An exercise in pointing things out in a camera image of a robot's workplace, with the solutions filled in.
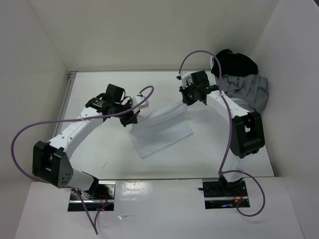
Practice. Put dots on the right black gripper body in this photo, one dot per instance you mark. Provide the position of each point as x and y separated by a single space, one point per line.
192 90

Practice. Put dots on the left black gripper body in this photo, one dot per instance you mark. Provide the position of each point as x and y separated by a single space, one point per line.
120 108

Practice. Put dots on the white skirt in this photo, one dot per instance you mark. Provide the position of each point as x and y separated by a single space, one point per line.
160 130

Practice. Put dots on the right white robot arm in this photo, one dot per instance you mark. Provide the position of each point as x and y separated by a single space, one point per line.
246 136

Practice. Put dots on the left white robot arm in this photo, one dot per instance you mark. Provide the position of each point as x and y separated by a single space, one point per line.
51 160

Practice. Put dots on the white plastic bin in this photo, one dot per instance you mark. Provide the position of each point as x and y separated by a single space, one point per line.
212 64

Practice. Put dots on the black garment in bin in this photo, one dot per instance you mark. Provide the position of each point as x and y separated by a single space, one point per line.
236 64

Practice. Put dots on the grey garment in bin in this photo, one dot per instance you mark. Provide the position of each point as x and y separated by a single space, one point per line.
253 89

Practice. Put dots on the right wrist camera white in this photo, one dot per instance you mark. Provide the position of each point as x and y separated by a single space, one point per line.
185 78

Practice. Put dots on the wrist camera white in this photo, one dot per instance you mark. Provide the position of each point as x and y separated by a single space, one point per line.
140 102
185 78

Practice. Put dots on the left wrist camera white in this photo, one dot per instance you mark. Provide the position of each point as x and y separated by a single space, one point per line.
140 102

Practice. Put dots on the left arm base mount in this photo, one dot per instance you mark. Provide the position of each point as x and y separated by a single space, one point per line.
103 200

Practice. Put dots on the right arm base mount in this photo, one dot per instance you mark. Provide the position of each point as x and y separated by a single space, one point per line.
216 198

